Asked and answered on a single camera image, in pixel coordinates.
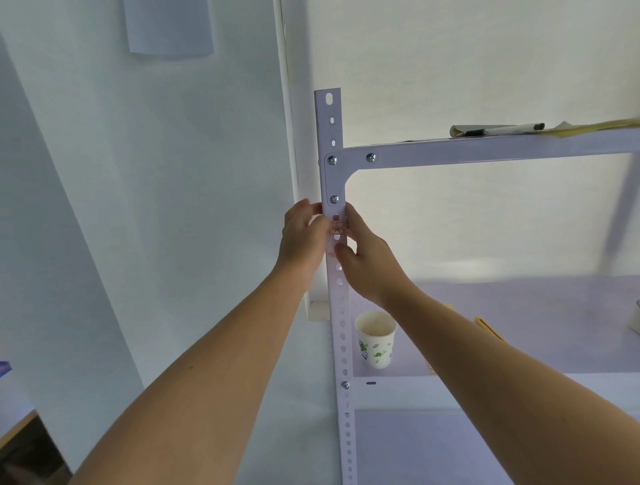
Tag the paper cup with green print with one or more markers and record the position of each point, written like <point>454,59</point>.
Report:
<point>376,344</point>

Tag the white marker pen black cap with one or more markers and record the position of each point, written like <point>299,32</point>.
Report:
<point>505,130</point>

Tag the white paper sheet on wall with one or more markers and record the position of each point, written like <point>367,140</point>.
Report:
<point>170,25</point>

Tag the purple object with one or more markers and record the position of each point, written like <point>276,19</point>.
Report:
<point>4,367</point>

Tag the small clear plastic clip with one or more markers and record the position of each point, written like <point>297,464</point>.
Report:
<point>337,228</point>

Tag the person's right hand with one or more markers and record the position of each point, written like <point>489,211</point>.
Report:
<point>372,265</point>

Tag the white metal shelf rack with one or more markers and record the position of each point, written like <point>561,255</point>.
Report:
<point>500,150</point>

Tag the person's right thumb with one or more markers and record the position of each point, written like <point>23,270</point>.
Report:
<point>345,254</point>

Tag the person's left thumb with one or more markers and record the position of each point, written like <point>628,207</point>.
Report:
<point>321,226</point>

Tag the yellow paper sheet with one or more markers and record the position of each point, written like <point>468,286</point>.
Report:
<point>600,126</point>

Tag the person's right forearm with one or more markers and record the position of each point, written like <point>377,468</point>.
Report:
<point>500,389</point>

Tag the person's left hand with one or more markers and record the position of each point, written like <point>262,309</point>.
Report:
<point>300,245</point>

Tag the yellow flat object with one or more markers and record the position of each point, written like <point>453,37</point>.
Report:
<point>490,327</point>

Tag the person's left forearm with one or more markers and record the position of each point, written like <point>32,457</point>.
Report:
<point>210,379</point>

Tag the white wall conduit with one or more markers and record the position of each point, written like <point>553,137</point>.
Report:
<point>286,100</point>

